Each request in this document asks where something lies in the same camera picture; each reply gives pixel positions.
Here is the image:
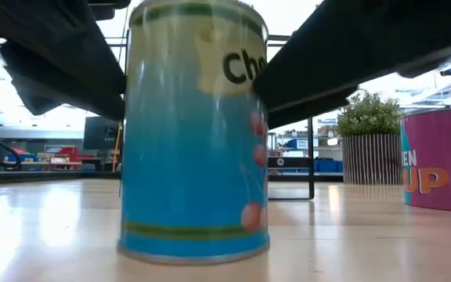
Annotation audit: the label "magenta soup label can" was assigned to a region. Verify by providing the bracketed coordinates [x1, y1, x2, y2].
[399, 107, 451, 213]

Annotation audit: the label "blue cherry label can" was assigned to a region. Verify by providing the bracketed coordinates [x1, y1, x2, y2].
[117, 0, 271, 266]

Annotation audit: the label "black monitor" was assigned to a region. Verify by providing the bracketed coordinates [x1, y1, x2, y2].
[83, 116, 121, 150]

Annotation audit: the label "red storage box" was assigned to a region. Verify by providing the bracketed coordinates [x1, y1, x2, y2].
[55, 145, 93, 160]

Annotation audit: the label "green potted plant ribbed pot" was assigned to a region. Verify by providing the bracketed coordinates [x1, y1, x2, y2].
[334, 89, 403, 186]

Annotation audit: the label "blue storage bins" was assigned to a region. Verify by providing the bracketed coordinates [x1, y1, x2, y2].
[313, 157, 344, 174]

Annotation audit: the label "yellow hanging strap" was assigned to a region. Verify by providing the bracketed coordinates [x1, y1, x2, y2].
[111, 121, 124, 172]

